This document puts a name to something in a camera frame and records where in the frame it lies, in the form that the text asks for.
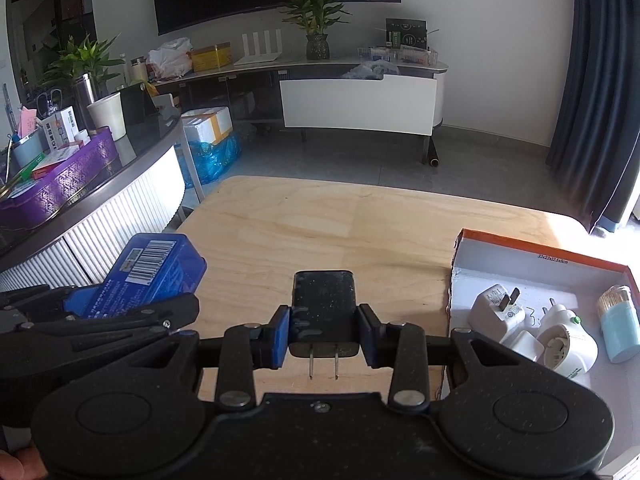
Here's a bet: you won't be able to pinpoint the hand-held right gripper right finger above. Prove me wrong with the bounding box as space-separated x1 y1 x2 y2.
356 304 525 409

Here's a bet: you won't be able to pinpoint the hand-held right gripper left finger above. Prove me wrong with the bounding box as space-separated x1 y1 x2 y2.
127 304 292 409

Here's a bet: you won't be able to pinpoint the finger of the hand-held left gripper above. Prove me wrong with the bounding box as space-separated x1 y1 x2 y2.
15 293 201 354
0 284 81 318

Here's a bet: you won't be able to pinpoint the black charger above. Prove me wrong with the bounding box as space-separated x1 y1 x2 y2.
290 270 360 380

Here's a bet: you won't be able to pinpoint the blue plastic box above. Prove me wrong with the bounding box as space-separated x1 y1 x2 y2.
65 232 207 321

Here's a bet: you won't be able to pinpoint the white rectangular charger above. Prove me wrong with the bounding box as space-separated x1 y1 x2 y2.
469 284 527 345

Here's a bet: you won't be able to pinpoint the white rounded charger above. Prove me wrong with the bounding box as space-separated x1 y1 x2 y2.
500 330 545 365

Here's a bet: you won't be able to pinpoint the orange cardboard box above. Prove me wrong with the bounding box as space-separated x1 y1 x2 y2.
440 228 640 480

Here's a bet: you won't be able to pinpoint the white plug-in vaporizer leaf print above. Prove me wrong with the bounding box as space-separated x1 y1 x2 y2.
542 297 585 341

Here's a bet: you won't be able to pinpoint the white plug-in vaporizer green button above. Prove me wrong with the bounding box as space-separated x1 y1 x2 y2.
539 324 599 386

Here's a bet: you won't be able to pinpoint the light blue toothpick container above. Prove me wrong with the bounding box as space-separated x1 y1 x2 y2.
598 286 640 365

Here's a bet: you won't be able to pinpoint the person's left hand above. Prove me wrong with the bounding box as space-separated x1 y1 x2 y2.
0 447 49 480

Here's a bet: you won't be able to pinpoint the round white ribbed side table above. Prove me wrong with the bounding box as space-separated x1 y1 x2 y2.
0 105 186 291

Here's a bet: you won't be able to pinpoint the purple patterned box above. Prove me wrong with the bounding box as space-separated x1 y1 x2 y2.
0 127 119 231

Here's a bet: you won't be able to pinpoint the red flat box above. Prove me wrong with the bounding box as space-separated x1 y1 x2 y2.
32 147 83 181

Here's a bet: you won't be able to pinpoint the light blue pen cup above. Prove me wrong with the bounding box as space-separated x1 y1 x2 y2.
11 127 46 168

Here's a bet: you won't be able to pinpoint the white and blue medicine box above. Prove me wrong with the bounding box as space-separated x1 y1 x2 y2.
39 107 78 153

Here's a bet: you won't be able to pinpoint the pink paper notes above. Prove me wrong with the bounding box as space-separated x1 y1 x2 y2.
17 107 40 138

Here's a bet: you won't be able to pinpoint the blue plastic bag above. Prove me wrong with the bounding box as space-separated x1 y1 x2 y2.
181 130 243 188

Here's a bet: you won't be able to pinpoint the white and yellow carton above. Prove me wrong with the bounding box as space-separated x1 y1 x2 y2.
181 106 234 156

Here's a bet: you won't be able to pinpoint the white television cabinet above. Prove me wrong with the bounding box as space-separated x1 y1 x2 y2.
150 57 449 163

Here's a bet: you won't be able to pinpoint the green plant in steel pot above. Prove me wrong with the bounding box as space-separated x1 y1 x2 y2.
40 35 126 131

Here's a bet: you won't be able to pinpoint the white plastic bag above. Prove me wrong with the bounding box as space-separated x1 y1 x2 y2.
146 37 194 81

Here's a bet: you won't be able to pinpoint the grey plastic bag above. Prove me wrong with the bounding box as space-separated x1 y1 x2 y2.
341 60 401 80

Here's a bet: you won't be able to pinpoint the yellow tin box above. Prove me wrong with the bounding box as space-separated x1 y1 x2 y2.
191 44 232 73

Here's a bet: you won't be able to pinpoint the clear plastic organiser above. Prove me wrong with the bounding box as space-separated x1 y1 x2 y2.
357 45 438 66

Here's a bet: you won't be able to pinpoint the white router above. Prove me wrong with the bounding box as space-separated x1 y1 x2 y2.
234 30 285 66

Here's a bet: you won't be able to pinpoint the black and green box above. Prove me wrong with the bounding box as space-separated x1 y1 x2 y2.
385 18 427 51

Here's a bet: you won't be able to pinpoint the green plant in dark vase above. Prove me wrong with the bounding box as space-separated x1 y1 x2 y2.
280 0 353 61

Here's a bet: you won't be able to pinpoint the dark blue curtain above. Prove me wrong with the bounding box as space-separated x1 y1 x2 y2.
545 0 640 233

